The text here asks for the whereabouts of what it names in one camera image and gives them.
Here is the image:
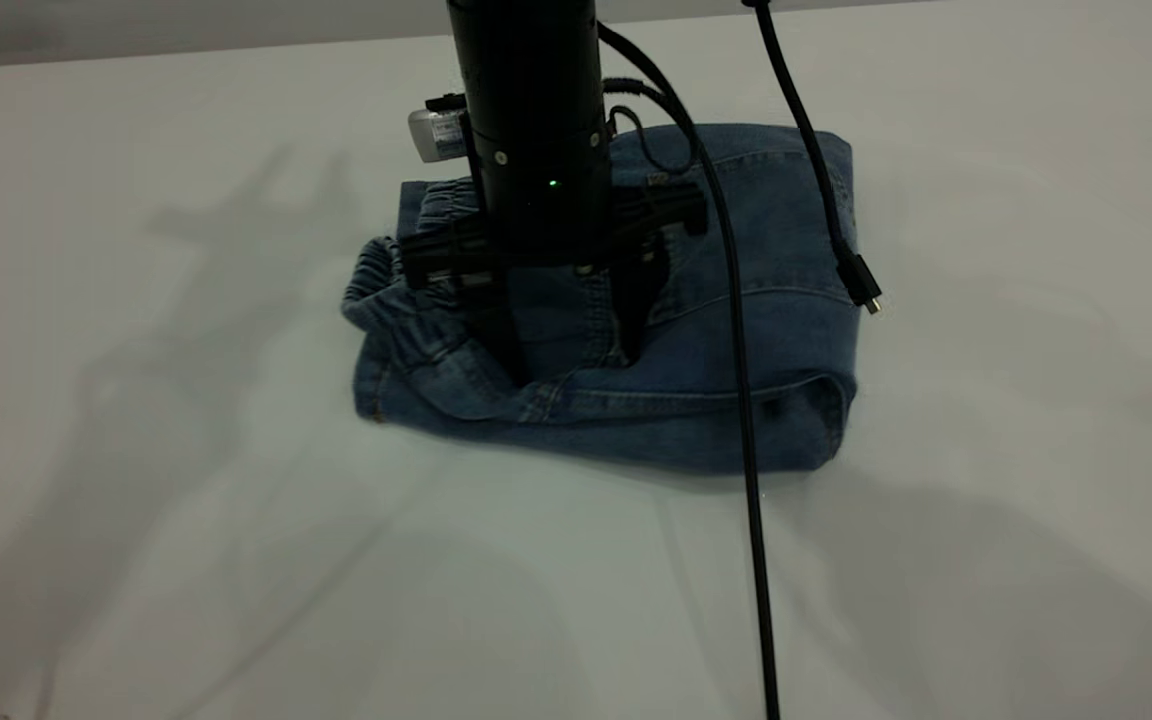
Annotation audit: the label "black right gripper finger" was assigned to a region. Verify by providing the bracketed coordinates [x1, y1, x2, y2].
[464, 280, 531, 389]

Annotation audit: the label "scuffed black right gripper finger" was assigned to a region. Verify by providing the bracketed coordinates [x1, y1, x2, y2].
[608, 238, 669, 363]

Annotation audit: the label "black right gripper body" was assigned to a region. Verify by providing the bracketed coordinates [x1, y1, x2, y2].
[399, 183, 709, 293]

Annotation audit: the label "blue denim pants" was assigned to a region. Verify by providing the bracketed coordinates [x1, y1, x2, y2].
[341, 122, 859, 475]

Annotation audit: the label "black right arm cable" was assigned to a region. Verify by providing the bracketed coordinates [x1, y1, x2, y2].
[596, 20, 783, 720]

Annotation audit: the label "thin black wrist cable loops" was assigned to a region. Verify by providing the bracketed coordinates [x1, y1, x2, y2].
[604, 76, 699, 179]

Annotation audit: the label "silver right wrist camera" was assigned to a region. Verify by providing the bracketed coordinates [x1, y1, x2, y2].
[408, 93, 474, 165]

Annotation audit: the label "black cable with plug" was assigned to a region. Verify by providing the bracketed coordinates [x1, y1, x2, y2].
[741, 0, 883, 316]

